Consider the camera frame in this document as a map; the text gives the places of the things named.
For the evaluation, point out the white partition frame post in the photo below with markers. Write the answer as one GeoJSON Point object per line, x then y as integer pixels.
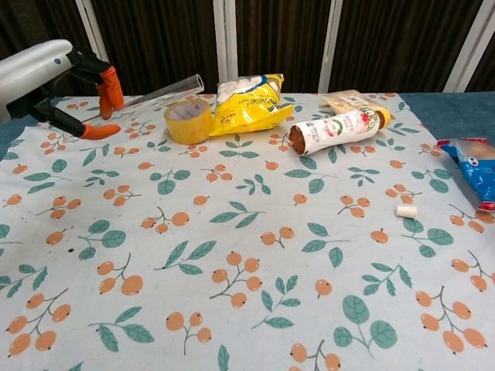
{"type": "Point", "coordinates": [330, 46]}
{"type": "Point", "coordinates": [470, 46]}
{"type": "Point", "coordinates": [91, 27]}
{"type": "Point", "coordinates": [225, 38]}

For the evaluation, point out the clear glass test tube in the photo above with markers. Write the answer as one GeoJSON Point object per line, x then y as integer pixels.
{"type": "Point", "coordinates": [174, 91]}

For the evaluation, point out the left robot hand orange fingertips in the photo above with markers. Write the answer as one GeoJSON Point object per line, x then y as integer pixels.
{"type": "Point", "coordinates": [27, 65]}

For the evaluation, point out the clear bag of beige nuts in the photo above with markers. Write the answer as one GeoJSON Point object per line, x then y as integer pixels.
{"type": "Point", "coordinates": [344, 101]}

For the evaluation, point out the white-labelled sauce bottle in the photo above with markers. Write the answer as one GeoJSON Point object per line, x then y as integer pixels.
{"type": "Point", "coordinates": [336, 129]}

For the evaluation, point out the yellow packing tape roll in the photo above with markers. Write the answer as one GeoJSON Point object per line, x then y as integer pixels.
{"type": "Point", "coordinates": [191, 127]}

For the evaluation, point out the small white stopper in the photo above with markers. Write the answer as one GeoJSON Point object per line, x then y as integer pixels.
{"type": "Point", "coordinates": [405, 212]}

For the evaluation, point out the blue snack packet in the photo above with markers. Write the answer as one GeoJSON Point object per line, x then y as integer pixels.
{"type": "Point", "coordinates": [477, 170]}

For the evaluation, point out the floral printed tablecloth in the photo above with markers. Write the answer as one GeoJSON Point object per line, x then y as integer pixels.
{"type": "Point", "coordinates": [247, 251]}

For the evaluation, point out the teal fabric table cover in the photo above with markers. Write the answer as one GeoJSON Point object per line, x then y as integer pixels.
{"type": "Point", "coordinates": [448, 112]}

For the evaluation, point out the yellow snack bag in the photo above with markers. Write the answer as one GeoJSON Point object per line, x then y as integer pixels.
{"type": "Point", "coordinates": [247, 110]}

